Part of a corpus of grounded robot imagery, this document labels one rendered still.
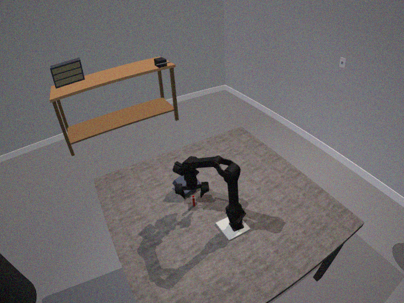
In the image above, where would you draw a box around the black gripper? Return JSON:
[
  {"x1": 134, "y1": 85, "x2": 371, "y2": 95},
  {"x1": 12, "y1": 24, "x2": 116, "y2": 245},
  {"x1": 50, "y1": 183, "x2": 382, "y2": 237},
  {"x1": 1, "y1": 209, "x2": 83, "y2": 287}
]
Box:
[{"x1": 175, "y1": 179, "x2": 209, "y2": 199}]

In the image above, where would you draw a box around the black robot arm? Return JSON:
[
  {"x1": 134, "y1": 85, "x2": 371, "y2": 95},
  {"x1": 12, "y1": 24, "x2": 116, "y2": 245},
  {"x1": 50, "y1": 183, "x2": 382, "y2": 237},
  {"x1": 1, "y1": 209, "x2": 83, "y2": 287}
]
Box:
[{"x1": 172, "y1": 156, "x2": 246, "y2": 231}]

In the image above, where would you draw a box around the grey sloped panel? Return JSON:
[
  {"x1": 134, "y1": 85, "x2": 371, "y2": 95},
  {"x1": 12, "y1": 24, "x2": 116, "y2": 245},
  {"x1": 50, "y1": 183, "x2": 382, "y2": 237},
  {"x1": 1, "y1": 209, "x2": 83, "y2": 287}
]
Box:
[{"x1": 173, "y1": 175, "x2": 201, "y2": 196}]

